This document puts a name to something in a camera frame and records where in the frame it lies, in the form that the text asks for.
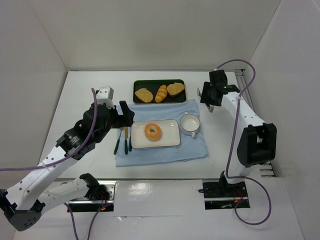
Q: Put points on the gold spoon green handle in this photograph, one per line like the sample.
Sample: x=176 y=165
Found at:
x=129 y=140

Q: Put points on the brown bread slice right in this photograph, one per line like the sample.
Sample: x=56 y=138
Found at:
x=175 y=89

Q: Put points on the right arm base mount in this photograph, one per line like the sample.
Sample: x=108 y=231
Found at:
x=219 y=197

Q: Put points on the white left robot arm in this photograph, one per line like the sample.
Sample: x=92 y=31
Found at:
x=24 y=203

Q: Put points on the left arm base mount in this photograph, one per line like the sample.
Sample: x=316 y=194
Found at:
x=101 y=197

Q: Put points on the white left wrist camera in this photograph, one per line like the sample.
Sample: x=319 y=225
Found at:
x=105 y=96

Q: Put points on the white rectangular plate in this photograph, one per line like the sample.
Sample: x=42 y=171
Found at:
x=170 y=134

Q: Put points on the gold knife green handle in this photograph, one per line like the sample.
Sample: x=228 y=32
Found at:
x=126 y=133

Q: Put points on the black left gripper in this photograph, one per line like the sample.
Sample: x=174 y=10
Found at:
x=125 y=114

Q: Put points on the brown bread slice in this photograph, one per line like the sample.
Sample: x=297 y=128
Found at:
x=144 y=95
x=175 y=89

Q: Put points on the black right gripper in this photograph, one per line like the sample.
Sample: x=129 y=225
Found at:
x=206 y=93

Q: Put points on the pink glazed donut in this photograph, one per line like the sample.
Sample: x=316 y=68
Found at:
x=153 y=132

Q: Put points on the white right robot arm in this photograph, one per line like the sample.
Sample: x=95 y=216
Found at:
x=253 y=141

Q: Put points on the golden bread roll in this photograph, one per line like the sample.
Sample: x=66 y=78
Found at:
x=161 y=94

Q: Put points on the dark green tray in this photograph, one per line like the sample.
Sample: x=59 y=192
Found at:
x=152 y=85

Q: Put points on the metal tongs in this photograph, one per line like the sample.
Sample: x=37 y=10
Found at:
x=209 y=107

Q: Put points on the light blue cloth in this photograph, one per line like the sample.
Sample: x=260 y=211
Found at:
x=188 y=149

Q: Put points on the white bowl with handles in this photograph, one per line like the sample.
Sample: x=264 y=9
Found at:
x=189 y=124

